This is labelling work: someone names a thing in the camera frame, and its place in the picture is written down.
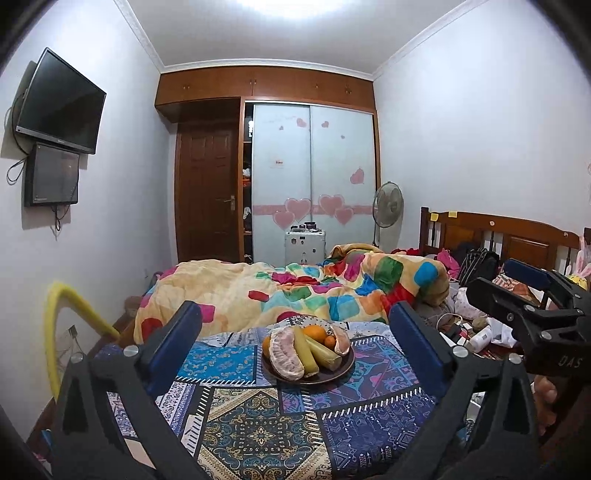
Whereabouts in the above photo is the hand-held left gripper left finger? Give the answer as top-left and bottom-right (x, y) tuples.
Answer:
(51, 300), (206, 480)

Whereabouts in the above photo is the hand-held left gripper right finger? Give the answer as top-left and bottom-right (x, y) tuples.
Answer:
(389, 301), (543, 480)

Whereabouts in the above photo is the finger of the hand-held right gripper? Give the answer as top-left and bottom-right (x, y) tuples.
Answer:
(466, 276), (591, 343)
(503, 258), (591, 313)

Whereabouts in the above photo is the pomelo piece with peel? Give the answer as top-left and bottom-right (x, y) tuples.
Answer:
(329, 325), (351, 356)

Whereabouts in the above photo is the dark purple plate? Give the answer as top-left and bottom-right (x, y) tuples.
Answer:
(261, 323), (356, 387)

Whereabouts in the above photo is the short sugarcane piece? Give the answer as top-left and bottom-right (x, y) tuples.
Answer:
(308, 339), (343, 370)

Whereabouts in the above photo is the long sugarcane piece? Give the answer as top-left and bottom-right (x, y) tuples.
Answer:
(293, 327), (321, 377)

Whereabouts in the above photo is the peeled pink pomelo segment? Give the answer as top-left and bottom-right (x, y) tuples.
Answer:
(269, 329), (306, 382)

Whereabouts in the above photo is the person's right hand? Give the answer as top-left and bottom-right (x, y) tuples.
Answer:
(533, 376), (562, 437)

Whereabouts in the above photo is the pink floral cloth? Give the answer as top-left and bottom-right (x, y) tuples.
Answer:
(454, 285), (491, 320)

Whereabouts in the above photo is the wooden headboard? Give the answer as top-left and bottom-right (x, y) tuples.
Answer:
(419, 207), (581, 283)

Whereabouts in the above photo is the black striped bag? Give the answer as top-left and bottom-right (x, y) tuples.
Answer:
(458, 248), (501, 285)

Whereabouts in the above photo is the white bottle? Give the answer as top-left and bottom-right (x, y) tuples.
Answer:
(465, 325), (496, 354)

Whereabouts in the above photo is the pink bunny toy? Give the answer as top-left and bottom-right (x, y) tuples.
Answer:
(574, 228), (591, 280)

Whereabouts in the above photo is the colourful patchwork quilt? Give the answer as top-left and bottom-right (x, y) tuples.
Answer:
(134, 244), (451, 345)

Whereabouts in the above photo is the yellow foam tube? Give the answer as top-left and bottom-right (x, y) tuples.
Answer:
(45, 280), (121, 400)

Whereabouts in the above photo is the standing fan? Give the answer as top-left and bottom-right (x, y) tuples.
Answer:
(371, 181), (405, 248)

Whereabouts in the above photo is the white hard case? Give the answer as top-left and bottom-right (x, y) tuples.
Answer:
(284, 223), (328, 266)

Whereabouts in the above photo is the brown wooden door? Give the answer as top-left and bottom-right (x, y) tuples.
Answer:
(174, 122), (242, 264)

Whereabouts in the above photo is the wardrobe with heart stickers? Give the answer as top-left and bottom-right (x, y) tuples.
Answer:
(240, 99), (382, 267)

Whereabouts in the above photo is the wooden overhead cabinet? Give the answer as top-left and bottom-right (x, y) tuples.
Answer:
(154, 66), (376, 123)

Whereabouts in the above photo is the small black wall monitor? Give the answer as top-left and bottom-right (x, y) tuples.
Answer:
(24, 142), (81, 208)

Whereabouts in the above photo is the black television cable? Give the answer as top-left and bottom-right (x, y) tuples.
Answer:
(6, 105), (29, 185)

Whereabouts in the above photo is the black wall television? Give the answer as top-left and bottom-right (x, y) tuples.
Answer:
(14, 47), (107, 155)

